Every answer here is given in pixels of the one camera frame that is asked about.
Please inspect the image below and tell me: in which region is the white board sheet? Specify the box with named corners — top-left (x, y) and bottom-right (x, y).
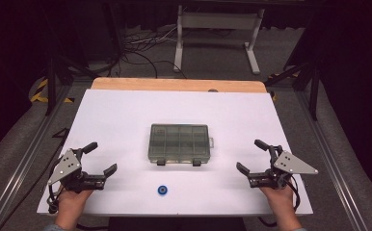
top-left (37, 89), bottom-right (314, 217)

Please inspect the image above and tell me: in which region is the person's left hand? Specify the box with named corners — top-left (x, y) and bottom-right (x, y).
top-left (57, 187), bottom-right (94, 216)

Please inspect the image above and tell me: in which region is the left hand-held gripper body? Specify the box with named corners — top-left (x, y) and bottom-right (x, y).
top-left (47, 147), bottom-right (107, 193)

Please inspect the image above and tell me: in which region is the black tripod stand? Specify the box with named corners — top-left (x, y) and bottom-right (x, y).
top-left (43, 53), bottom-right (95, 116)
top-left (263, 57), bottom-right (322, 121)

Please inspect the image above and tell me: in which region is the wooden table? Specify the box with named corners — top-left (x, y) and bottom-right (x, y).
top-left (90, 76), bottom-right (268, 94)

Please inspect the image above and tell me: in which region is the bundle of floor cables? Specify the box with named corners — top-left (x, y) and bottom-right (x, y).
top-left (120, 24), bottom-right (189, 80)

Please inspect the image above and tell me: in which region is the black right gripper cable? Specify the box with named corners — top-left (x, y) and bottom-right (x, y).
top-left (283, 177), bottom-right (302, 213)

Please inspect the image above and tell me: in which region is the yellow black floor tape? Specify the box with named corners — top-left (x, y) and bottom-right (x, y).
top-left (29, 78), bottom-right (76, 104)

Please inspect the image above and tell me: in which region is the person's right hand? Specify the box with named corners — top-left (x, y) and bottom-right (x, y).
top-left (259, 185), bottom-right (298, 216)

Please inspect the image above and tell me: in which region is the aluminium floor rail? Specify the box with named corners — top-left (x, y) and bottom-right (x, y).
top-left (294, 90), bottom-right (372, 231)
top-left (0, 86), bottom-right (74, 231)

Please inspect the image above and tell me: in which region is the clear plastic compartment box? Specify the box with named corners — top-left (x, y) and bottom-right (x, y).
top-left (147, 122), bottom-right (215, 167)

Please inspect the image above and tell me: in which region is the white metal stand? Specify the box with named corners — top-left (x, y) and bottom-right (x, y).
top-left (173, 4), bottom-right (266, 76)

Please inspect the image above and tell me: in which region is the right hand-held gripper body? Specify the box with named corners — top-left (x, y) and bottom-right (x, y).
top-left (248, 145), bottom-right (319, 191)

